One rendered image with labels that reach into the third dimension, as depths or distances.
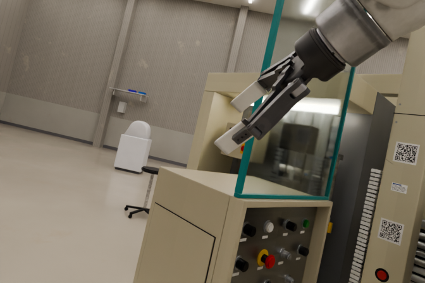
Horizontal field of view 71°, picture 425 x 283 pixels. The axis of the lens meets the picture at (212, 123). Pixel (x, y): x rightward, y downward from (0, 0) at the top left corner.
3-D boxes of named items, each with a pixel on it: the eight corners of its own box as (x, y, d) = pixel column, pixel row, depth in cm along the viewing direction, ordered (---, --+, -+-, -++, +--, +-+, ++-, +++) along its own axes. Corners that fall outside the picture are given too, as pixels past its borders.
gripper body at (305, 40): (352, 75, 39) (296, 114, 44) (344, 54, 46) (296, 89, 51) (315, 35, 38) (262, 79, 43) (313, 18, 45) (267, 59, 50)
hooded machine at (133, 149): (110, 168, 780) (122, 117, 786) (119, 165, 844) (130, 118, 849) (139, 175, 775) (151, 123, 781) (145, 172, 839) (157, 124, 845)
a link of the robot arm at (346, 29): (382, 31, 44) (346, 58, 47) (343, -16, 42) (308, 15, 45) (398, 52, 36) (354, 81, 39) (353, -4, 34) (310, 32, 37)
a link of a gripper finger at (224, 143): (258, 130, 45) (258, 132, 44) (227, 152, 49) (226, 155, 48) (245, 117, 44) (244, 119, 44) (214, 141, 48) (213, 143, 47)
